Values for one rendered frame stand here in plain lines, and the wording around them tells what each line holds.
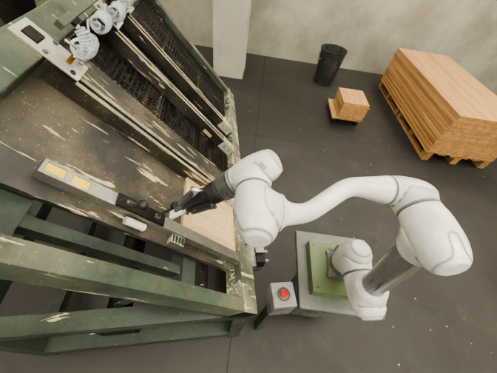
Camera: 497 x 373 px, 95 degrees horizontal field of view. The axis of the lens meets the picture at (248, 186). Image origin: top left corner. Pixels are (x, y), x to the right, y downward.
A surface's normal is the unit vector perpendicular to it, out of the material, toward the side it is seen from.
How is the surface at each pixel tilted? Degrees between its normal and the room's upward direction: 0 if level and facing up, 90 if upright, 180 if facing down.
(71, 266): 50
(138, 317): 0
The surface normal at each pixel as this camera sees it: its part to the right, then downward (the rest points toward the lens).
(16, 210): 0.83, -0.41
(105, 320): 0.11, -0.64
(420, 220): -0.70, -0.44
